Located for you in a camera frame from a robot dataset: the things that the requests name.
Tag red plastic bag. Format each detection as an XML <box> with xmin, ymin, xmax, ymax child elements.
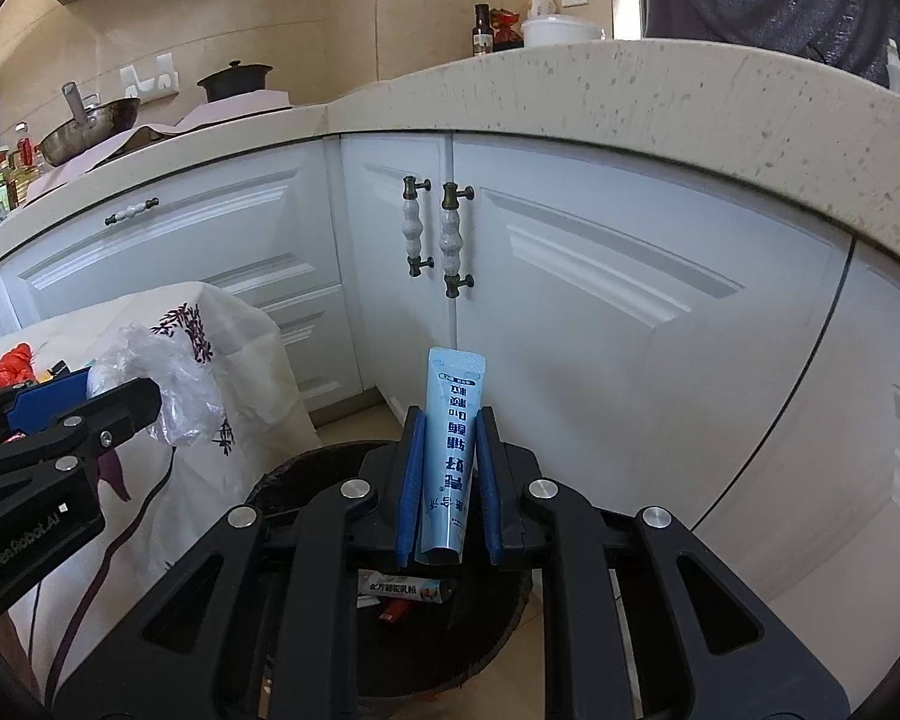
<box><xmin>0</xmin><ymin>343</ymin><xmax>37</xmax><ymax>388</ymax></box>

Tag clear plastic bag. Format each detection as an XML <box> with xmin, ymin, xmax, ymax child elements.
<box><xmin>87</xmin><ymin>323</ymin><xmax>226</xmax><ymax>449</ymax></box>

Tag teal white tube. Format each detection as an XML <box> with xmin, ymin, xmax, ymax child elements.
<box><xmin>416</xmin><ymin>348</ymin><xmax>487</xmax><ymax>566</ymax></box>

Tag white blue ointment tube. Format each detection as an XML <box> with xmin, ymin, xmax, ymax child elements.
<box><xmin>359</xmin><ymin>569</ymin><xmax>443</xmax><ymax>603</ymax></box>

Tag red tube black cap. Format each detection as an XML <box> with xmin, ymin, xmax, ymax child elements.
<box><xmin>380</xmin><ymin>600</ymin><xmax>408</xmax><ymax>622</ymax></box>

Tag black trash bin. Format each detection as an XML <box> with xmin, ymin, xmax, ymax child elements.
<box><xmin>248</xmin><ymin>440</ymin><xmax>532</xmax><ymax>709</ymax></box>

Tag floral tablecloth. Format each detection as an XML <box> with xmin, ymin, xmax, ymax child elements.
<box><xmin>0</xmin><ymin>281</ymin><xmax>320</xmax><ymax>691</ymax></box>

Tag cooking oil bottle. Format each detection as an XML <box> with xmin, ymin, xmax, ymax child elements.
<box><xmin>13</xmin><ymin>122</ymin><xmax>38</xmax><ymax>192</ymax></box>

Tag steel wok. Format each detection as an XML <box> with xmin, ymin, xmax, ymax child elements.
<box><xmin>38</xmin><ymin>82</ymin><xmax>141</xmax><ymax>167</ymax></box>

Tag pink stove cover cloth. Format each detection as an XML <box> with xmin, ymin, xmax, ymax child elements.
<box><xmin>27</xmin><ymin>89</ymin><xmax>290</xmax><ymax>203</ymax></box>

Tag black casserole pot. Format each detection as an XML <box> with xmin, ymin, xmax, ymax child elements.
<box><xmin>198</xmin><ymin>60</ymin><xmax>272</xmax><ymax>103</ymax></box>

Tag dark sauce bottle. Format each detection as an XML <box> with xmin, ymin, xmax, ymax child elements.
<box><xmin>471</xmin><ymin>4</ymin><xmax>494</xmax><ymax>57</ymax></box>

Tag white spray bottle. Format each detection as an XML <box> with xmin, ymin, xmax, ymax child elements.
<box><xmin>886</xmin><ymin>39</ymin><xmax>900</xmax><ymax>96</ymax></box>

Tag white stacked bowls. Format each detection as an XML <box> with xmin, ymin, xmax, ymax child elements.
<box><xmin>520</xmin><ymin>15</ymin><xmax>605</xmax><ymax>47</ymax></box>

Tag drawer handle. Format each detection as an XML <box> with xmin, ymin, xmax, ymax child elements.
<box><xmin>105</xmin><ymin>197</ymin><xmax>160</xmax><ymax>226</ymax></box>

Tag white wall hook rack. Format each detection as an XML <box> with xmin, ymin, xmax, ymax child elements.
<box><xmin>118</xmin><ymin>52</ymin><xmax>180</xmax><ymax>104</ymax></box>

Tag left cabinet door handle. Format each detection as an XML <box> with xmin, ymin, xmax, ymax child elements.
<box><xmin>401</xmin><ymin>176</ymin><xmax>434</xmax><ymax>278</ymax></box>

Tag cabinet door handle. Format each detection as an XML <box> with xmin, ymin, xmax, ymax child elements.
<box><xmin>439</xmin><ymin>182</ymin><xmax>475</xmax><ymax>299</ymax></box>
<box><xmin>401</xmin><ymin>176</ymin><xmax>434</xmax><ymax>278</ymax></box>

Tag right cabinet door handle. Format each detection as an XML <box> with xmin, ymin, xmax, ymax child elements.
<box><xmin>439</xmin><ymin>182</ymin><xmax>475</xmax><ymax>299</ymax></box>

